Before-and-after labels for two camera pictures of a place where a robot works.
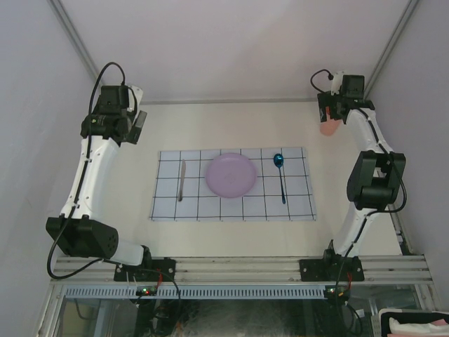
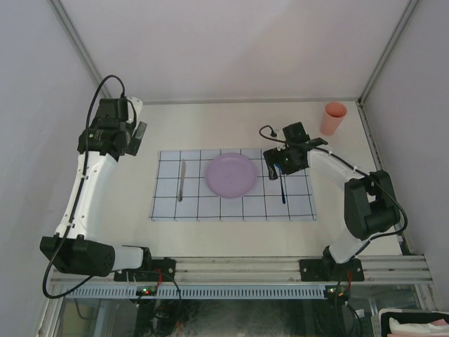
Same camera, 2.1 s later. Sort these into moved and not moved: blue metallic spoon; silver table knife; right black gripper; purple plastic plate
Moved: right black gripper
Not moved: silver table knife; blue metallic spoon; purple plastic plate
